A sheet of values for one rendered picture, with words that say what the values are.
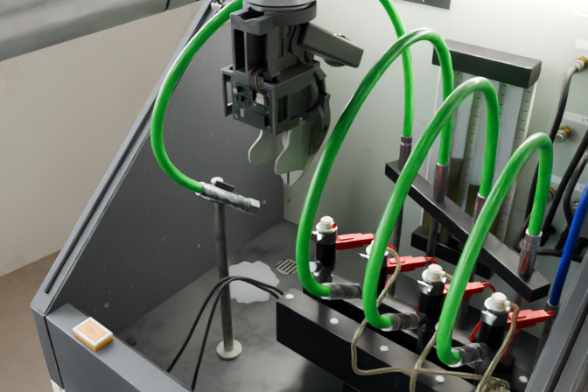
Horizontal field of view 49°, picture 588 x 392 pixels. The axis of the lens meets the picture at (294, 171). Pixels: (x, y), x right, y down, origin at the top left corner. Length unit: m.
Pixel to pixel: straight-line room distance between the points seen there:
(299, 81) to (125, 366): 0.47
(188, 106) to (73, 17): 0.66
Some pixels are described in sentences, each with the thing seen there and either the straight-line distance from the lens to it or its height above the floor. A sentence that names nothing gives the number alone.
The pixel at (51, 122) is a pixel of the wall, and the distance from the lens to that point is 2.54.
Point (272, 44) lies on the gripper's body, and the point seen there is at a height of 1.40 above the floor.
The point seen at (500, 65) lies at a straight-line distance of 0.92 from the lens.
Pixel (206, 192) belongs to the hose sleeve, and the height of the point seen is 1.16.
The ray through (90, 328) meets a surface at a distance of 0.96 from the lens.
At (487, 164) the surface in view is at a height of 1.21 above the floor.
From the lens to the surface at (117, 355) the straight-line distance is 0.93.
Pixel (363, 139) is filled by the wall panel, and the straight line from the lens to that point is 1.13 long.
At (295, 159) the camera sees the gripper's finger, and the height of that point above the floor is 1.26.
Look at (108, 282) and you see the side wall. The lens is 1.06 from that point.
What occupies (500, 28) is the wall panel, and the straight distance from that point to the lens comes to 0.95.
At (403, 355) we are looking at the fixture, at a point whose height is 0.98.
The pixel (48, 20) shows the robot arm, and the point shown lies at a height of 1.49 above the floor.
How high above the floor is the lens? 1.60
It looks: 31 degrees down
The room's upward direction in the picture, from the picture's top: straight up
